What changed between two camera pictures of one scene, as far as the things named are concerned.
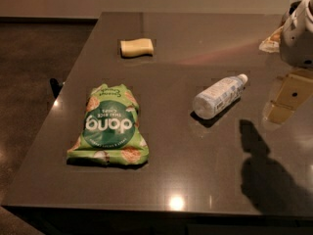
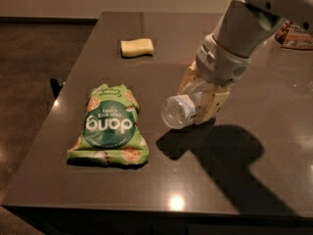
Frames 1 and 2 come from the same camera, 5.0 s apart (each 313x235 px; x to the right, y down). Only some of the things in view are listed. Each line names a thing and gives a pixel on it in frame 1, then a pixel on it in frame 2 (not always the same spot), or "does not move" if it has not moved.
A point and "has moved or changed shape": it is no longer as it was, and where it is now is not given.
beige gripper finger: (293, 91) to (217, 66)
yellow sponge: (137, 47) does not move
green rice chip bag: (111, 130) does not move
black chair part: (56, 86) does not move
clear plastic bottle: (217, 95) has moved or changed shape
